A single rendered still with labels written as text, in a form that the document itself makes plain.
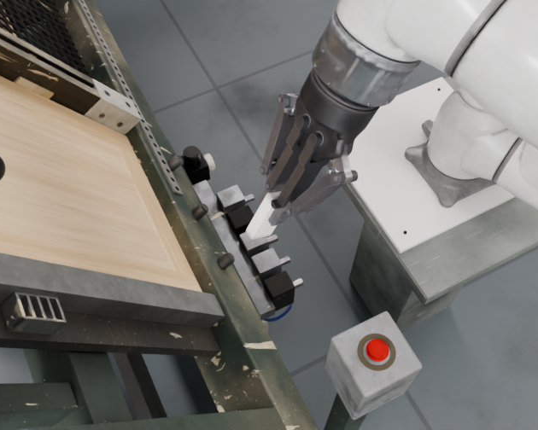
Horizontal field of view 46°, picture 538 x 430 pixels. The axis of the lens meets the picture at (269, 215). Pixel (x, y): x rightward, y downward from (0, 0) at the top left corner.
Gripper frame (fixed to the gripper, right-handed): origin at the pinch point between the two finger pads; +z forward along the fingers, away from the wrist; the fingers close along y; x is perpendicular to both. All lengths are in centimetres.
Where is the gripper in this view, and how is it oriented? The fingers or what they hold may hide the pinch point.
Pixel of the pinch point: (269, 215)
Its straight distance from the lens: 74.3
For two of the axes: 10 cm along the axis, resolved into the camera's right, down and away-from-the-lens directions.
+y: 4.7, 7.6, -4.5
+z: -3.8, 6.3, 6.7
